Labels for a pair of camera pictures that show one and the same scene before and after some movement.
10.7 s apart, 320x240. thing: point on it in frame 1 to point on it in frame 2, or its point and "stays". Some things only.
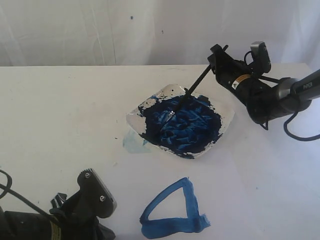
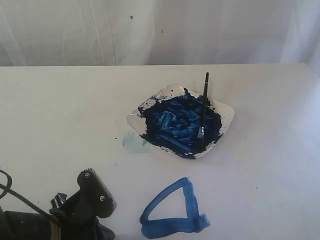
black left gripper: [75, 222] stays
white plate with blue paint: [185, 124] stays
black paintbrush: [187, 93] to [201, 131]
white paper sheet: [240, 190] stays
